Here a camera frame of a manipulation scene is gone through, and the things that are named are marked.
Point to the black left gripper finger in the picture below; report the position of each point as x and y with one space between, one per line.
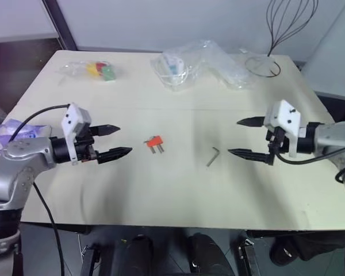
106 130
115 153

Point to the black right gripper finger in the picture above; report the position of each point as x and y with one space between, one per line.
250 154
251 121

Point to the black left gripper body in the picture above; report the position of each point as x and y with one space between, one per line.
84 143

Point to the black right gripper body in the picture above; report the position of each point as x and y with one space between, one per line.
276 141

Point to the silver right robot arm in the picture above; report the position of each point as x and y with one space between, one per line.
333 135

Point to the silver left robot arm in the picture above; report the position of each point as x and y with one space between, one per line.
20 169

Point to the grey hex key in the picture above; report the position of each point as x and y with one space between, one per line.
212 156

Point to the small red plug part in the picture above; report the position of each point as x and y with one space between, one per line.
154 142

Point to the clear bag of coloured blocks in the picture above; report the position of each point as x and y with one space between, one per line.
96 70

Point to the crumpled purple plastic bag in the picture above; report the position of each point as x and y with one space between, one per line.
20 130

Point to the large clear plastic bag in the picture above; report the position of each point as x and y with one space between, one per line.
201 64

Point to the black right table clamp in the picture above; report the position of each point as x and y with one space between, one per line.
247 254

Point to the black table clamp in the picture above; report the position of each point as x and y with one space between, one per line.
89 260
247 254

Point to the black shoe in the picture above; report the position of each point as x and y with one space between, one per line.
287 250

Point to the dark rounded left foot shape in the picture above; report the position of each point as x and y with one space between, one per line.
138 256

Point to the dark rounded foot shape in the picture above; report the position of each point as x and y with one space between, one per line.
138 256
207 254

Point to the dark rounded right foot shape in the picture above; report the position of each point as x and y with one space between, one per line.
207 254

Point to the black left table clamp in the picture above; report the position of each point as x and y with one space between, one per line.
89 260

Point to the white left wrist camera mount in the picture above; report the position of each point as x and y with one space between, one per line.
72 126

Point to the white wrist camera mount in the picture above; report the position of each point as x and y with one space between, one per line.
286 119
72 126

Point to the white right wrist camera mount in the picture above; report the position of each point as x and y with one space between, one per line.
286 119

